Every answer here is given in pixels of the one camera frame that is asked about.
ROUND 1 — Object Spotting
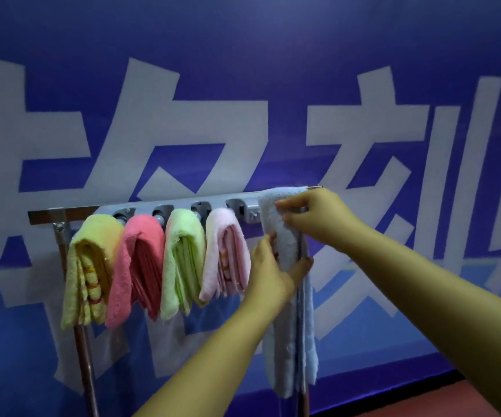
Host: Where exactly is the light blue towel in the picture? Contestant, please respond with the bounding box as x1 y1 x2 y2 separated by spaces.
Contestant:
257 186 320 399

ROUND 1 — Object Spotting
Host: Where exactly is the blue white printed banner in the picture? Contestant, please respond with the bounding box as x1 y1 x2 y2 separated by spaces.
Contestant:
0 0 501 417

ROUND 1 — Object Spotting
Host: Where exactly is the grey plastic hook rail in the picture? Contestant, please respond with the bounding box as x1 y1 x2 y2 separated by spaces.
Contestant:
98 193 262 227

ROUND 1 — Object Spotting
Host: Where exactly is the person's left hand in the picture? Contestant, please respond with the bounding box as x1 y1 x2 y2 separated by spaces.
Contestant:
242 233 315 319

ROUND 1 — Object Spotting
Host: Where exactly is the metal rack frame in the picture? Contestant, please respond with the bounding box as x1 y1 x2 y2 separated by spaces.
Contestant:
27 185 323 417

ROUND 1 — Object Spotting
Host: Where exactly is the yellow striped towel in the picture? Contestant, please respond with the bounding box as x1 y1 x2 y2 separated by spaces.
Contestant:
60 214 125 331

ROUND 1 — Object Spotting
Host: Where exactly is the person's left forearm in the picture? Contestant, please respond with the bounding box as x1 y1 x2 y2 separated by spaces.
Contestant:
133 297 286 417

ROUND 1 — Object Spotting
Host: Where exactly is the white pink patterned towel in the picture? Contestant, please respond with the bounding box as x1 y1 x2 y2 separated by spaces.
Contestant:
198 207 252 303

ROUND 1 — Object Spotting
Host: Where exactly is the person's right forearm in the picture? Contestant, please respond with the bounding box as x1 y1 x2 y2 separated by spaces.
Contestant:
345 224 501 417

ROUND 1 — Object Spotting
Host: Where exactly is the light green towel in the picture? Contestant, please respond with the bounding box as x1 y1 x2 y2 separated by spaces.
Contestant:
159 208 208 322

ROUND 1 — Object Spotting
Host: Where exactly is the person's right hand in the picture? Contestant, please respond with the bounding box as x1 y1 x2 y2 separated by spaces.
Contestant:
275 188 367 255

